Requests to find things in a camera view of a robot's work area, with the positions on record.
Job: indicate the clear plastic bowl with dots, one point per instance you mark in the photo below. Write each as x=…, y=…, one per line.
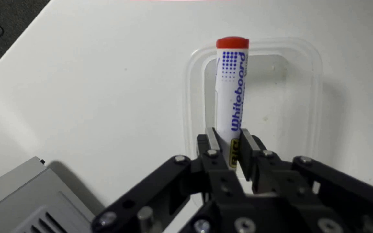
x=298, y=99

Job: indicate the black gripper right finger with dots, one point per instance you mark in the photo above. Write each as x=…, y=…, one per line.
x=255, y=160

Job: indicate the stainless steel microwave oven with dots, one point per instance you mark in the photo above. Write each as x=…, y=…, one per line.
x=26, y=199

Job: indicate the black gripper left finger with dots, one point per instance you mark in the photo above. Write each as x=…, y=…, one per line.
x=213, y=149

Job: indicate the red whiteboard marker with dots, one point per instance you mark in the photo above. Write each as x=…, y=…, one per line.
x=232, y=86

